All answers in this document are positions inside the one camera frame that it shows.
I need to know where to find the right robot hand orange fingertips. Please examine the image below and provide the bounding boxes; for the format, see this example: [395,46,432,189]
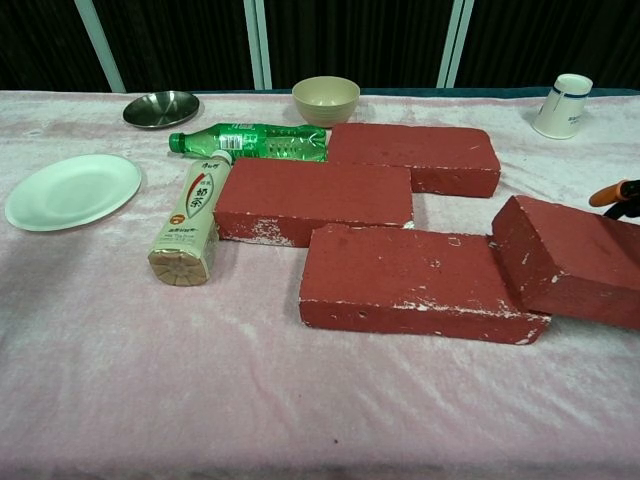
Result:
[588,177,640,221]

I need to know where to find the red brick with few chips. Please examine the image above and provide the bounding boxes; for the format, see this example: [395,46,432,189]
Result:
[491,194,640,331]

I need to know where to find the red brick mostly clean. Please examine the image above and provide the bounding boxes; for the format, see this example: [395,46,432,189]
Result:
[327,122,502,198]

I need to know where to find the red brick front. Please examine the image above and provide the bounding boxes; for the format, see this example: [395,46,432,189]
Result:
[298,223,552,346]

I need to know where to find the red brick white-scuffed corner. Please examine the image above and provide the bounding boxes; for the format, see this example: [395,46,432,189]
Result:
[212,158,415,249]

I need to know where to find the white paper cup blue print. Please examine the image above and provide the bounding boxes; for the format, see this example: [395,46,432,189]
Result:
[530,73,595,140]

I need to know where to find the beige bowl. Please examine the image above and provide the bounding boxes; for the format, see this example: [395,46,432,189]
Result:
[291,75,361,129]

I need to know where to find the green plastic bottle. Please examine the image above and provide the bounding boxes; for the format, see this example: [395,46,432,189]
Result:
[168,122,331,164]

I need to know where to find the beige milk tea bottle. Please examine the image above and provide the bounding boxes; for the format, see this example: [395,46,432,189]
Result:
[147,149,233,288]

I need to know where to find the pink velvet tablecloth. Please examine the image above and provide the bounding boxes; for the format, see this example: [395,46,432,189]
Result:
[0,89,640,480]

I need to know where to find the stainless steel dish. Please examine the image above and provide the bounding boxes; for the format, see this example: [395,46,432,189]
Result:
[122,90,201,130]

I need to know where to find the white paper plate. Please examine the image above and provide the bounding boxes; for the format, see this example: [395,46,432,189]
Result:
[4,153,143,232]

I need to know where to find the white double frame post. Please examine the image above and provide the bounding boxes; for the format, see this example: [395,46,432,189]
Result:
[243,0,274,91]

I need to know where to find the slanted white frame post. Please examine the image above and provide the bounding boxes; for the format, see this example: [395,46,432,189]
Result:
[73,0,126,94]

